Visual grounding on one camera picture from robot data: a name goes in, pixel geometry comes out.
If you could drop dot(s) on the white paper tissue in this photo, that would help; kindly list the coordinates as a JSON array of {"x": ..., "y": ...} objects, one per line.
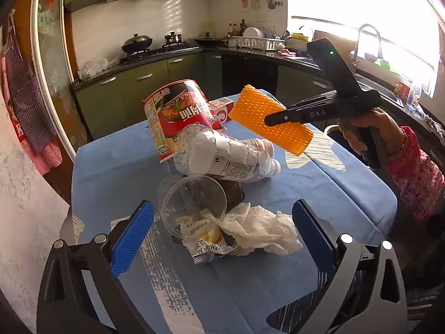
[{"x": 264, "y": 229}]

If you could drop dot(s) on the white mug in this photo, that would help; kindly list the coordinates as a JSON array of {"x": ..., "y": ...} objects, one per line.
[{"x": 230, "y": 42}]

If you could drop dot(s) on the black pan with lid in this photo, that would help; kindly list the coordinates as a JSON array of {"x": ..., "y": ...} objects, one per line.
[{"x": 207, "y": 40}]

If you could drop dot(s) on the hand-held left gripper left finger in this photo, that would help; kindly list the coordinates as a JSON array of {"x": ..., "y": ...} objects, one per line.
[{"x": 134, "y": 236}]

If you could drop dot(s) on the white plates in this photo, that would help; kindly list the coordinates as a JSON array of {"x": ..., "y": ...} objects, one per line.
[{"x": 255, "y": 32}]

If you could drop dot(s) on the blue printed tablecloth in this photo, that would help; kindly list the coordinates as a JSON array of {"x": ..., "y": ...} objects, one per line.
[{"x": 114, "y": 167}]

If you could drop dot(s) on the steel kitchen faucet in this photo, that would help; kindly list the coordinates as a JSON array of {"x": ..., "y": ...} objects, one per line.
[{"x": 358, "y": 41}]

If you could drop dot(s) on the green kitchen base cabinets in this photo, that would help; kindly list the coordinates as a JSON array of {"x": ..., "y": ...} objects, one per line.
[{"x": 114, "y": 101}]

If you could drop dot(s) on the wooden cutting board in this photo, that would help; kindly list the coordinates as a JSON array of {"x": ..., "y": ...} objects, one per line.
[{"x": 318, "y": 34}]

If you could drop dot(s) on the red and white carton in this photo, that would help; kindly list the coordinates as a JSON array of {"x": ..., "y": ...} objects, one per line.
[{"x": 222, "y": 106}]

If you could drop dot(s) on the white dish rack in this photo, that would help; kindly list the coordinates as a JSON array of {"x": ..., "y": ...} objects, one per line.
[{"x": 257, "y": 44}]

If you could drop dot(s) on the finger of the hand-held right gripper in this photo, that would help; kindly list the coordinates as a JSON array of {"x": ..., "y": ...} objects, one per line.
[
  {"x": 285, "y": 117},
  {"x": 313, "y": 101}
]

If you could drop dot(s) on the kitchen window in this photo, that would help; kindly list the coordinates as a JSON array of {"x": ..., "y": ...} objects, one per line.
[{"x": 382, "y": 7}]

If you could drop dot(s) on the yellow-rimmed trash bin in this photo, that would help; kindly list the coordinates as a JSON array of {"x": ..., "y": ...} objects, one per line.
[{"x": 329, "y": 129}]

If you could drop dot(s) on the yellow box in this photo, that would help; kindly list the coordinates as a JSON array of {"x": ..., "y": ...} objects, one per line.
[{"x": 299, "y": 37}]

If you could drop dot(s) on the red checked apron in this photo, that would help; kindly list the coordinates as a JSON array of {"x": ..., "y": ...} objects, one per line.
[{"x": 27, "y": 111}]

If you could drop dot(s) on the black built-in appliance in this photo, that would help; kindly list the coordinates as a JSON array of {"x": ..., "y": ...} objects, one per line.
[{"x": 248, "y": 74}]

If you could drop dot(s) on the gas stove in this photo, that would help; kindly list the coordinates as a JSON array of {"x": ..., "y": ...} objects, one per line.
[{"x": 156, "y": 54}]

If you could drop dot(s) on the red instant noodle cup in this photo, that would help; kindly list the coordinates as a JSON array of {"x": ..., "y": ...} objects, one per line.
[{"x": 180, "y": 108}]

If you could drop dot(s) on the green item on windowsill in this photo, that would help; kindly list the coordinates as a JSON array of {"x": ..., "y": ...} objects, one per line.
[{"x": 385, "y": 63}]

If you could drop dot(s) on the orange foam net sleeve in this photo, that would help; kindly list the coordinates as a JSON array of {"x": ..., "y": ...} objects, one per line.
[{"x": 253, "y": 111}]

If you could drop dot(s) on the glass sliding door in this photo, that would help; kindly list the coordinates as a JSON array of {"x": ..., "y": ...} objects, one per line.
[{"x": 52, "y": 59}]

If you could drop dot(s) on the black wok with lid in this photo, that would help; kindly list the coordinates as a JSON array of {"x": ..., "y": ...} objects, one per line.
[{"x": 136, "y": 42}]

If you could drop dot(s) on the person's right forearm pink sleeve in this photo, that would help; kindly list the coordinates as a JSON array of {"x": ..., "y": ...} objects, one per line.
[{"x": 420, "y": 177}]

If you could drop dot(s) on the pink cloth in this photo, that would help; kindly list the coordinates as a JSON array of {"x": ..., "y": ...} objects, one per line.
[{"x": 286, "y": 53}]

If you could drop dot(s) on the clear plastic cup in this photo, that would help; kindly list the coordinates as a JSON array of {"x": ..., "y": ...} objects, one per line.
[{"x": 173, "y": 195}]

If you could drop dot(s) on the clear plastic bag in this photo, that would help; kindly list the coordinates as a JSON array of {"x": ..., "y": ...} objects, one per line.
[{"x": 95, "y": 68}]

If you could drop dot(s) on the white yellow snack wrapper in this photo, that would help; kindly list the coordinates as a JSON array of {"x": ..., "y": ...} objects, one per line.
[{"x": 205, "y": 247}]

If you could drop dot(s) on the person's right hand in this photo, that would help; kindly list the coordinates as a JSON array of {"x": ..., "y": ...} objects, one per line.
[{"x": 389, "y": 128}]

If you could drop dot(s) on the steel sink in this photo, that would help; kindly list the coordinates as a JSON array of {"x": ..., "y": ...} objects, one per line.
[{"x": 382, "y": 92}]

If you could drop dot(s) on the crushed clear plastic bottle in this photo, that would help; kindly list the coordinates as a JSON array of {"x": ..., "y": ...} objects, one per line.
[
  {"x": 201, "y": 142},
  {"x": 243, "y": 170}
]

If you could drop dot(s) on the red can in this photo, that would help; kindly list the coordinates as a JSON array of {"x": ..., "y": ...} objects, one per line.
[{"x": 405, "y": 89}]

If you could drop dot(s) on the dark sauce bottle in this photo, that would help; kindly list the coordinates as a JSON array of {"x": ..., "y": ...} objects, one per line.
[{"x": 243, "y": 28}]

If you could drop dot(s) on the small steel pot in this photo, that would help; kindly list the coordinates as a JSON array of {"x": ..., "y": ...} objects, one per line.
[{"x": 173, "y": 39}]

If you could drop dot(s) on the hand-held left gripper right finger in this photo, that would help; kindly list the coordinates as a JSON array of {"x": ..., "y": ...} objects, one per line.
[{"x": 313, "y": 233}]

